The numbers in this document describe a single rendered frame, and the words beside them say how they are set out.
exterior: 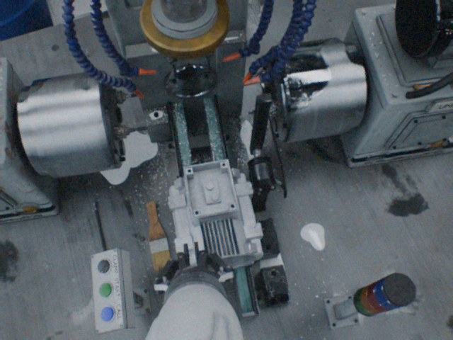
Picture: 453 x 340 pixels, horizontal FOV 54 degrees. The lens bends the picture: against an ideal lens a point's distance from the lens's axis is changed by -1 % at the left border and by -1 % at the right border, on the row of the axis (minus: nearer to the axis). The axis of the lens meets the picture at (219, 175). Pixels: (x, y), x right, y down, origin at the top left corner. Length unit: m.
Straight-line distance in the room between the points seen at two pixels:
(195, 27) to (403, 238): 0.84
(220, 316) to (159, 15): 0.60
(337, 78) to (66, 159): 0.66
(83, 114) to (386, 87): 0.70
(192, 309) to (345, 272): 0.83
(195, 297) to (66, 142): 0.63
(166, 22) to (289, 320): 0.80
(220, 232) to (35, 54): 0.98
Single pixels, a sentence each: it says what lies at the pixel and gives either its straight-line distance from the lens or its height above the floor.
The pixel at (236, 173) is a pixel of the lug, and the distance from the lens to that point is 1.02.
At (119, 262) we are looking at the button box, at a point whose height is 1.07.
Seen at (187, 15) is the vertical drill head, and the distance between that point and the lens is 0.88.
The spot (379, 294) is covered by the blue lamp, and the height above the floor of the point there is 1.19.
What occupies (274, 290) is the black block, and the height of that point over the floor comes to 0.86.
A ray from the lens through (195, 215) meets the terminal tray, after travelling 0.92.
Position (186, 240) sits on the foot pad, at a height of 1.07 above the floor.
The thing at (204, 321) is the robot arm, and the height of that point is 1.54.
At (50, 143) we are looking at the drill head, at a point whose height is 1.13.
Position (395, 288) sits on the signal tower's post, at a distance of 0.87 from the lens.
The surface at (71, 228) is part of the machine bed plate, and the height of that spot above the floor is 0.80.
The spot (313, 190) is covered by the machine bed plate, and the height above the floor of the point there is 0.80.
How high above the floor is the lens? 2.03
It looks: 68 degrees down
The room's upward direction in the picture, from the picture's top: 1 degrees counter-clockwise
